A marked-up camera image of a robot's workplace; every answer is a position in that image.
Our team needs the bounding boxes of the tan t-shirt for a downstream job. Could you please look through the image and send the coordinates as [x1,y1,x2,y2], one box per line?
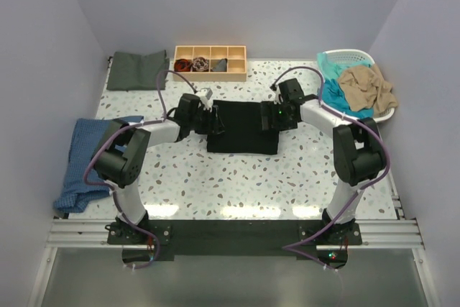
[338,64,398,115]

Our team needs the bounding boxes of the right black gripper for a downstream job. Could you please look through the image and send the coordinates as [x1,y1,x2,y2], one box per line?
[259,101,298,132]

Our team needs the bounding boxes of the red black small item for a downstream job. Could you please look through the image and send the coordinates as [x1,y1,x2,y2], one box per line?
[174,59,192,72]

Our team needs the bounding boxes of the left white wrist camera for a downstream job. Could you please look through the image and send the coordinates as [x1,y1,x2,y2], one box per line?
[196,88,213,111]

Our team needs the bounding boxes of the teal t-shirt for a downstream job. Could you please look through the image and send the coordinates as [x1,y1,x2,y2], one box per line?
[316,52,374,119]

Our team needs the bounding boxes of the dark grey small item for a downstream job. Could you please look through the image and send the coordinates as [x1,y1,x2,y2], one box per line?
[210,58,228,73]

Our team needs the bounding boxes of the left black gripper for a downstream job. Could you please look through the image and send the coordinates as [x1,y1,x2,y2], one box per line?
[188,106,224,135]

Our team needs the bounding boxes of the white laundry basket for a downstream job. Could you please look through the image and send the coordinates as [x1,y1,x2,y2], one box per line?
[316,49,398,122]

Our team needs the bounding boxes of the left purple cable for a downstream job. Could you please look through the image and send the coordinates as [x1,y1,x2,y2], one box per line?
[83,69,202,270]

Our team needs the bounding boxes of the black t-shirt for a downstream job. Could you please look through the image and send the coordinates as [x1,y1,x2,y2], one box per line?
[206,100,279,155]

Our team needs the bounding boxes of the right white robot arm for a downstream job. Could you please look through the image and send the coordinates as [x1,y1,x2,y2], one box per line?
[261,78,389,244]

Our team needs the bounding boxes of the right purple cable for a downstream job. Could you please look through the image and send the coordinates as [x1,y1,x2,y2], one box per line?
[269,65,392,272]

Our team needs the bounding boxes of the purple cable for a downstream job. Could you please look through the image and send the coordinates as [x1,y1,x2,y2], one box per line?
[269,65,392,272]
[83,69,202,270]

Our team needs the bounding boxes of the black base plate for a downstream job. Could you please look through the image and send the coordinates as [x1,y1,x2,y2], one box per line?
[105,218,362,269]

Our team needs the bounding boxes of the brown patterned small item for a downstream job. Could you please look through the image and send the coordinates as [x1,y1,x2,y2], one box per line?
[192,56,209,73]

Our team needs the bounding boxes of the folded grey-green t-shirt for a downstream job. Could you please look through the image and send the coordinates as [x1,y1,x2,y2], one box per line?
[106,50,170,91]

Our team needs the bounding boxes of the aluminium rail frame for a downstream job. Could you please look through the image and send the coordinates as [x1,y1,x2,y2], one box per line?
[28,134,441,307]

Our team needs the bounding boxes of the wooden compartment tray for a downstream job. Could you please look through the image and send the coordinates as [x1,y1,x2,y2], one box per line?
[172,45,247,82]

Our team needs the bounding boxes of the folded blue t-shirt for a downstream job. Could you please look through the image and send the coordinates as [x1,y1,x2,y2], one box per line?
[53,115,144,214]

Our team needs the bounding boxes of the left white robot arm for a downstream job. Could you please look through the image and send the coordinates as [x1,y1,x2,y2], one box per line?
[83,88,224,244]

